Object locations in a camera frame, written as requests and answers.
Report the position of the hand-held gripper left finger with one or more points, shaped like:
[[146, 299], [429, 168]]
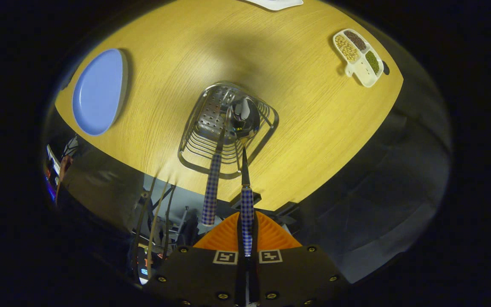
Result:
[[203, 273]]

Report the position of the white divided bean dish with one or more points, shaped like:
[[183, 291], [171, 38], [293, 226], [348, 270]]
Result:
[[362, 70]]

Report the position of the blue round plate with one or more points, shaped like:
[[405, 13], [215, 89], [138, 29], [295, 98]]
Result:
[[98, 91]]

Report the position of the white square coaster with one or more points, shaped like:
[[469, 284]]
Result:
[[275, 4]]

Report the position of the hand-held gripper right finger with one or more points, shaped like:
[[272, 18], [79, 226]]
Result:
[[292, 273]]

